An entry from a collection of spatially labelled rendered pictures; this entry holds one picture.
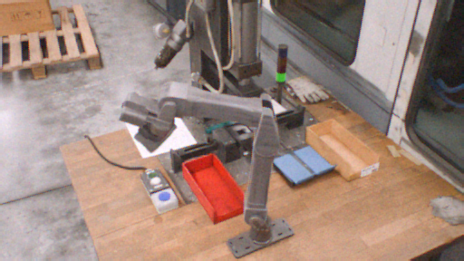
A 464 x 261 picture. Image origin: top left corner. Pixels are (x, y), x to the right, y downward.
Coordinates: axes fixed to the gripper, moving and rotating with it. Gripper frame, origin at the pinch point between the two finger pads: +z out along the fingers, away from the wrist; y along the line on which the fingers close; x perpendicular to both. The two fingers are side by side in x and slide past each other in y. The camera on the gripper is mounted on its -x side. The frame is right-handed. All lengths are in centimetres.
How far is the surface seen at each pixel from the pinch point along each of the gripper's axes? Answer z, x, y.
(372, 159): 8, 58, -52
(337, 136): 22, 47, -58
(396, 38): 4, 38, -94
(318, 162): 15, 46, -40
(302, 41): 59, 14, -108
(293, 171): 16, 41, -31
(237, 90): 8.6, 8.1, -35.5
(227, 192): 19.6, 28.6, -10.8
